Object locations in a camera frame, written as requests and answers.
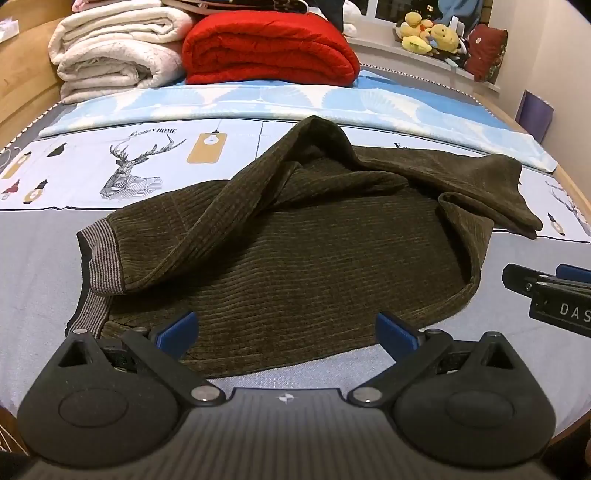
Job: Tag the light blue patterned blanket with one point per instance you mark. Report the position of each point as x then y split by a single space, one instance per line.
295 99

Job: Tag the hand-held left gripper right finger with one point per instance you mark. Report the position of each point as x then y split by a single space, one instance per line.
393 334

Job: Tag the light blue cloth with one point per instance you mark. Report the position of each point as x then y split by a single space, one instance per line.
459 9

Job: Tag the pink cloth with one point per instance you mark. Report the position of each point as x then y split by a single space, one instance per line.
81 4

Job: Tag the white window sill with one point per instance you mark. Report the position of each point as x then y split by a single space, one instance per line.
397 57

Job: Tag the wooden bed frame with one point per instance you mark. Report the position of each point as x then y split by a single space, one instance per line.
23 87

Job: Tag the white folded blanket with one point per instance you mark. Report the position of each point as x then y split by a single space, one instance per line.
115 69
120 23

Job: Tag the grey deer print bed sheet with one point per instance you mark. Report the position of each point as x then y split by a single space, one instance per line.
41 277

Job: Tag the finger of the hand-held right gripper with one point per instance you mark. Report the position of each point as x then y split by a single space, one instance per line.
573 271
518 278

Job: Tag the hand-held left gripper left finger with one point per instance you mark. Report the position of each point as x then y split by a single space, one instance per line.
178 331

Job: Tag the dark blue cloth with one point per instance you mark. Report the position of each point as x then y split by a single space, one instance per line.
331 11

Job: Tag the dark red cushion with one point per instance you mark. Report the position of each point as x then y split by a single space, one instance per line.
485 50

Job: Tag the red folded quilt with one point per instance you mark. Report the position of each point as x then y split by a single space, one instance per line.
272 48

